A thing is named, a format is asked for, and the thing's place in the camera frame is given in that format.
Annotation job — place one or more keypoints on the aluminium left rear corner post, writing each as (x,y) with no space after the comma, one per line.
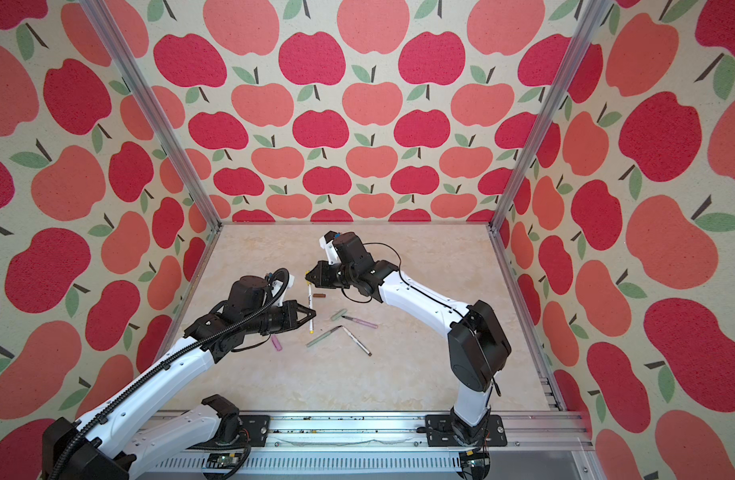
(114,41)

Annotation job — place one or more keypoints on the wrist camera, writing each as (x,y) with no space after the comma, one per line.
(281,281)
(338,247)

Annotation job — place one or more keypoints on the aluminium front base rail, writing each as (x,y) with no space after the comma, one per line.
(542,445)

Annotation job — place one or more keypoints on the white brown-tipped pen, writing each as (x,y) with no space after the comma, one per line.
(358,342)

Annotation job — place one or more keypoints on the purple pen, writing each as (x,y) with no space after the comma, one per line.
(362,322)

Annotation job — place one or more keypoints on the light green pen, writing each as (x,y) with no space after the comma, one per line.
(323,336)

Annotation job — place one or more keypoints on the white yellow-tipped pen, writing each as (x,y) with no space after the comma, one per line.
(311,307)

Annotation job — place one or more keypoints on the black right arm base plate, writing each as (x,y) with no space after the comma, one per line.
(450,431)

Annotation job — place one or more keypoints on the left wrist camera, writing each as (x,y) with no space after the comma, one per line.
(281,281)

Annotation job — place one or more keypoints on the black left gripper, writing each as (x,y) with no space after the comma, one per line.
(291,309)

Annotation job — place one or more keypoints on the light green pen cap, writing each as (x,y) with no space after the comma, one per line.
(339,314)

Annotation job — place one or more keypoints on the pink pen cap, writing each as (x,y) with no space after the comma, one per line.
(276,343)

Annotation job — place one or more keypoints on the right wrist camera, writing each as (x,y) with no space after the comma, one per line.
(338,247)

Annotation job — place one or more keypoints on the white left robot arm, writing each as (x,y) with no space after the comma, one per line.
(111,442)

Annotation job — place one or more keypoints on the aluminium corner post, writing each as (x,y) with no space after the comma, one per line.
(585,33)
(114,41)

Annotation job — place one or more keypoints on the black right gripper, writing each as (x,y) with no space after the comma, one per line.
(318,277)

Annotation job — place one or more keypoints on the aluminium right rear corner post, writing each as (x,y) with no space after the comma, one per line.
(585,33)

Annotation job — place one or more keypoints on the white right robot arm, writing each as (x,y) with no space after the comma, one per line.
(478,348)

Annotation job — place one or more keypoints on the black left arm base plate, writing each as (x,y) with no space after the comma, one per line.
(241,430)

